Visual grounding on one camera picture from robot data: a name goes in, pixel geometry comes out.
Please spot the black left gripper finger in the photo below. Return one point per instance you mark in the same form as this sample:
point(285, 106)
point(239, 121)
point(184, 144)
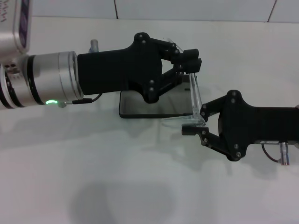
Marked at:
point(191, 54)
point(194, 66)

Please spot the clear plastic glasses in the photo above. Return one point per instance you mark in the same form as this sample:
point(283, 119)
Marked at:
point(196, 100)

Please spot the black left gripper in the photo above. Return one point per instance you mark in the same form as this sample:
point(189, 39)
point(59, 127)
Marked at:
point(116, 70)

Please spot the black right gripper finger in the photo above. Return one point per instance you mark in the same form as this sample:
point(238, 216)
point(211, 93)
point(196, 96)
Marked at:
point(192, 131)

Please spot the black glasses case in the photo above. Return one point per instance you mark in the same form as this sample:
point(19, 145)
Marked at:
point(140, 107)

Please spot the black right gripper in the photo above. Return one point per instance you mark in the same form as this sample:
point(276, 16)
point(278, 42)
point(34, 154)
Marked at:
point(268, 123)

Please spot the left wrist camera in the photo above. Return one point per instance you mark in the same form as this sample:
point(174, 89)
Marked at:
point(9, 28)

